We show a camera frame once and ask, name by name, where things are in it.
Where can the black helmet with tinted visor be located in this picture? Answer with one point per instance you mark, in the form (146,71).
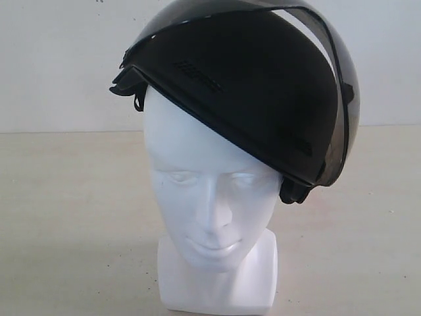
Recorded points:
(273,77)

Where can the white mannequin head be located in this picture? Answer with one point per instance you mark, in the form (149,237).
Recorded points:
(218,256)

